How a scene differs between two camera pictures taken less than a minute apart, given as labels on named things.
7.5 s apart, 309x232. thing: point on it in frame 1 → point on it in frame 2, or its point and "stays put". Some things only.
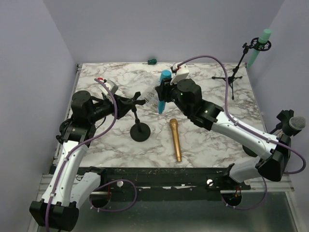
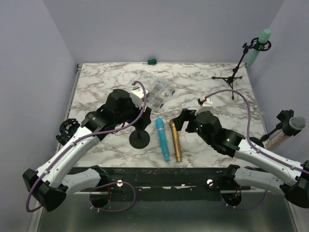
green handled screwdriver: [153, 61] stays put
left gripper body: [119, 111] → [141, 122]
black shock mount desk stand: [63, 126] stays put
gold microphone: [174, 123] stays put
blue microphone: [165, 74] → [160, 126]
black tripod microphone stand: [255, 43] stays put
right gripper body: [168, 92] → [192, 122]
